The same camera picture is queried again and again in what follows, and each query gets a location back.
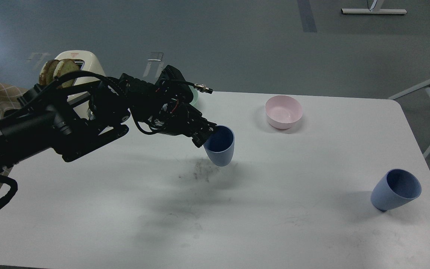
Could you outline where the toast slice in toaster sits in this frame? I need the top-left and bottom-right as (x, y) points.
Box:
(38, 59), (80, 86)

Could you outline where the green bowl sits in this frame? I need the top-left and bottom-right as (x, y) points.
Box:
(189, 86), (199, 108)

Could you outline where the cream white toaster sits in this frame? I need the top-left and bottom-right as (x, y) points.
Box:
(53, 50), (106, 120)

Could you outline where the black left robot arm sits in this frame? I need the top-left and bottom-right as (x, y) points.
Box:
(0, 66), (219, 210)

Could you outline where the blue cup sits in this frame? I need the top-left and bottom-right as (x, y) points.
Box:
(370, 169), (423, 211)
(203, 125), (235, 167)

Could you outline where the white table foot bar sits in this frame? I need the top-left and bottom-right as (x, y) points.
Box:
(341, 0), (407, 15)

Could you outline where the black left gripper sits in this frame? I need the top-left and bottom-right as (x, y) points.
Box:
(131, 65), (218, 148)

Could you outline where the pink bowl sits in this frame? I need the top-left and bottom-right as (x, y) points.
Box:
(264, 95), (304, 130)

